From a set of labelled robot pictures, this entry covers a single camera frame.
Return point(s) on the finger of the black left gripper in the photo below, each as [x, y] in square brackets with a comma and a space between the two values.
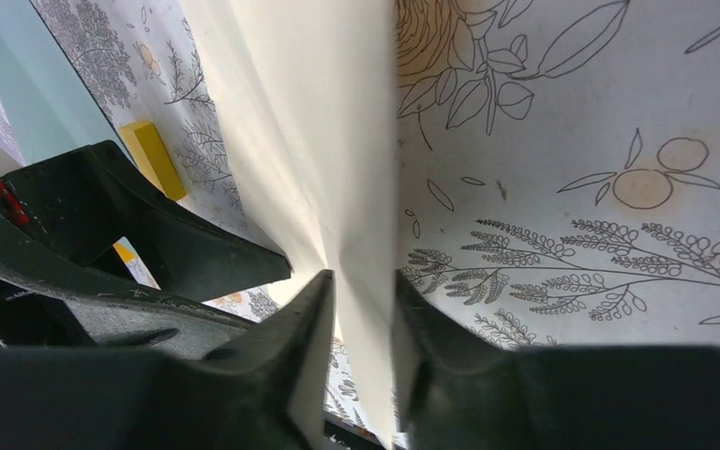
[82, 202]
[47, 301]

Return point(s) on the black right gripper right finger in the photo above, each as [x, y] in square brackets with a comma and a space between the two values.
[457, 391]

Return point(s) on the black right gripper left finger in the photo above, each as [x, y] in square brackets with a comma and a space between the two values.
[262, 390]

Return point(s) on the tan lined letter paper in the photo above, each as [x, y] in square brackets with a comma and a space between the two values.
[305, 97]

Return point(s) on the teal paper envelope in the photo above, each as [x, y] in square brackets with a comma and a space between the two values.
[48, 107]

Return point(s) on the small orange lego brick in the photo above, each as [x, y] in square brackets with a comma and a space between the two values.
[127, 256]

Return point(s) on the yellow rectangular block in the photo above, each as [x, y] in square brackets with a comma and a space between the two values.
[152, 159]

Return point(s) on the floral patterned table mat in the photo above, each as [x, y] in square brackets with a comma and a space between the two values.
[558, 166]

